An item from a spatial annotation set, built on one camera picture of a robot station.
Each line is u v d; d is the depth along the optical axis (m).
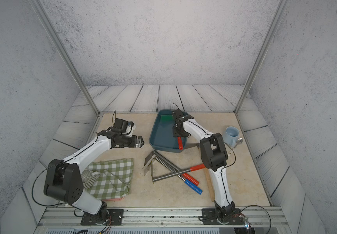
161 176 0.83
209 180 0.85
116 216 0.73
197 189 0.81
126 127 0.75
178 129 0.86
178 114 0.81
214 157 0.57
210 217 0.72
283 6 0.69
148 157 0.92
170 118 1.14
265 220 0.73
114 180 0.85
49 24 0.76
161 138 1.08
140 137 0.81
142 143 0.87
